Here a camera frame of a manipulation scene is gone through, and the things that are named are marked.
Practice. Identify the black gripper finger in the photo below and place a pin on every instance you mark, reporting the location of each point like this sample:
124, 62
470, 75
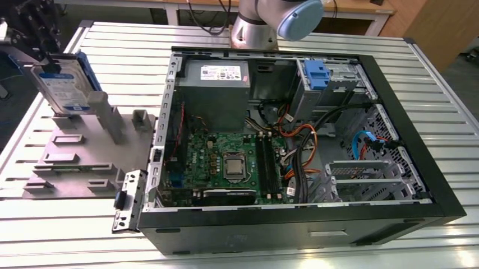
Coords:
52, 68

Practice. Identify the hard disk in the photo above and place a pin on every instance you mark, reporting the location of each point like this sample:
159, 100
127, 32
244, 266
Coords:
60, 87

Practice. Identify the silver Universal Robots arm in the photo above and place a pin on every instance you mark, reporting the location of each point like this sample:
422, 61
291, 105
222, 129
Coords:
254, 33

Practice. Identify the grey parts rack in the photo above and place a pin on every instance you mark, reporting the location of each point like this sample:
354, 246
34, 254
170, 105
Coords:
94, 157

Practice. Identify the green RAM stick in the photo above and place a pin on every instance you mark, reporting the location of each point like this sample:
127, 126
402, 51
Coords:
71, 168

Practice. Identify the grey power supply unit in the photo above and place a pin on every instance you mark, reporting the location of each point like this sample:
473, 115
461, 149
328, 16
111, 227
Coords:
214, 106

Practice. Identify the green motherboard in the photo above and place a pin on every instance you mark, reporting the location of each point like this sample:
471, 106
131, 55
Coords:
243, 140

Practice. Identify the silver CPU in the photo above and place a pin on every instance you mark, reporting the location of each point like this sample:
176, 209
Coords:
234, 167

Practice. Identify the CPU socket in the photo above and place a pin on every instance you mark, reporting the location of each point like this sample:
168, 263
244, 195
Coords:
224, 179

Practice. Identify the black graphics card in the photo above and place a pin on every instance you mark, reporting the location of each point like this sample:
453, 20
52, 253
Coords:
224, 196

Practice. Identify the black RAM slot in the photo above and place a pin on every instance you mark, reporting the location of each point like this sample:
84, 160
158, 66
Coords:
263, 165
267, 165
272, 165

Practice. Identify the grey metal drive cage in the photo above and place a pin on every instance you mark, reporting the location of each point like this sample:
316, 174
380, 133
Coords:
310, 101

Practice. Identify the blue plastic drive latch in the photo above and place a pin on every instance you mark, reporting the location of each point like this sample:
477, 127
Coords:
316, 75

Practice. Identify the black open PC case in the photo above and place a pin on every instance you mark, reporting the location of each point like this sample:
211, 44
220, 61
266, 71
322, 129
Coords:
262, 232

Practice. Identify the wooden cabinet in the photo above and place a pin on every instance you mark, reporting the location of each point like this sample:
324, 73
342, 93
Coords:
430, 22

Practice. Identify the metal slot bracket blue latch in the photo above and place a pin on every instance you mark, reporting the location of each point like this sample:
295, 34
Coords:
135, 196

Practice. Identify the wooden desk white frame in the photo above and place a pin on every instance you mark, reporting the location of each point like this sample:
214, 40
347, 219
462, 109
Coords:
355, 12

